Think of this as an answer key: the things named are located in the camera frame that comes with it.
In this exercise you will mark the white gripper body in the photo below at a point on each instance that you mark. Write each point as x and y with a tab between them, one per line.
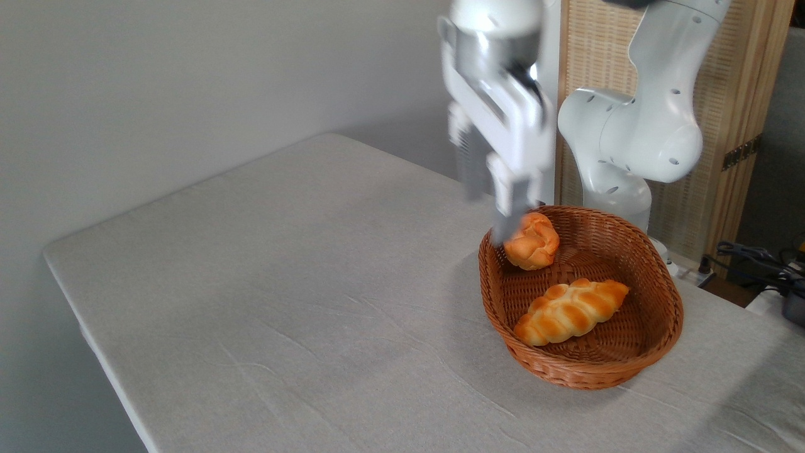
509	126

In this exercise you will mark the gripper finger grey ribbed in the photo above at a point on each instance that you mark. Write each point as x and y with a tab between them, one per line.
470	163
512	207

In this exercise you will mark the long braided bread loaf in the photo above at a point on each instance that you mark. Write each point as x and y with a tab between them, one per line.
572	311

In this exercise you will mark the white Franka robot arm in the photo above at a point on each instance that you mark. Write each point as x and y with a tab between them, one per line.
648	132

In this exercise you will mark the round knotted bread roll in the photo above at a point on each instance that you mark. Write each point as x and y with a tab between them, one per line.
534	245

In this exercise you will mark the brown oval wicker basket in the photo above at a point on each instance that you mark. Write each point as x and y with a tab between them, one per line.
641	340

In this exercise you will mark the white power strip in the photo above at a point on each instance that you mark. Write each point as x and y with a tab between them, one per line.
690	275

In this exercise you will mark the wooden bamboo folding screen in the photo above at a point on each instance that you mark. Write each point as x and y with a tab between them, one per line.
736	75

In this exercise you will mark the light grey tablecloth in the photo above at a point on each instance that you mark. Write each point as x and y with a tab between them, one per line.
251	283

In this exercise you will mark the grey device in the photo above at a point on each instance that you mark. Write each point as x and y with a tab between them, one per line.
795	309

